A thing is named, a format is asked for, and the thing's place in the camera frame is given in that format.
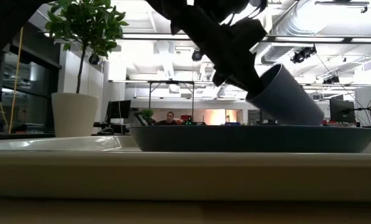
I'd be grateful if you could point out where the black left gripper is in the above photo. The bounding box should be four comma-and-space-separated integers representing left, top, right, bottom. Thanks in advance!
169, 6, 267, 98

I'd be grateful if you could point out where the black background table frame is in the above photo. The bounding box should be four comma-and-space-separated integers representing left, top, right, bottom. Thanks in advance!
147, 80, 196, 125

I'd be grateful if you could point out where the person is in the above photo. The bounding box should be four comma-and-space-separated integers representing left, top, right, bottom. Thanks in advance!
155, 111, 186, 126

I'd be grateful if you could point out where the yellow extension cable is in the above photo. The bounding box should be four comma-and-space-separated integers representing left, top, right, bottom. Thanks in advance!
0, 27, 25, 134

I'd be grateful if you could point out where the white plant pot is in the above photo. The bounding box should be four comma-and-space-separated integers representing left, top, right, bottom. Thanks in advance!
50, 91, 99, 138

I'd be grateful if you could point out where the black aluminium table frame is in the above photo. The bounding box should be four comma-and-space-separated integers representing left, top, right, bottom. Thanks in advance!
0, 132, 56, 141

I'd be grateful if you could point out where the blue plate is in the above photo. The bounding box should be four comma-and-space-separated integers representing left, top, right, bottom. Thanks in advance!
129, 124, 371, 154

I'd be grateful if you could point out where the black computer monitor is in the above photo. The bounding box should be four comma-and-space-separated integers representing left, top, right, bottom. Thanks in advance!
329, 98, 356, 124
106, 100, 132, 120

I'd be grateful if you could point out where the green leafy plant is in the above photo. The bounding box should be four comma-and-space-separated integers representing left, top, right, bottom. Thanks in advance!
44, 0, 129, 94

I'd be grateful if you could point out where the blue cup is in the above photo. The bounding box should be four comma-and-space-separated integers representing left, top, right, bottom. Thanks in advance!
245, 63, 325, 127

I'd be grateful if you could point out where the small green background plant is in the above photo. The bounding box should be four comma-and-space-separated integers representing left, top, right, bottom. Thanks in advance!
140, 108, 155, 125

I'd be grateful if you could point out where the silver ventilation duct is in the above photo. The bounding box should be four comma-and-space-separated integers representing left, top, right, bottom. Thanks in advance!
261, 0, 324, 65

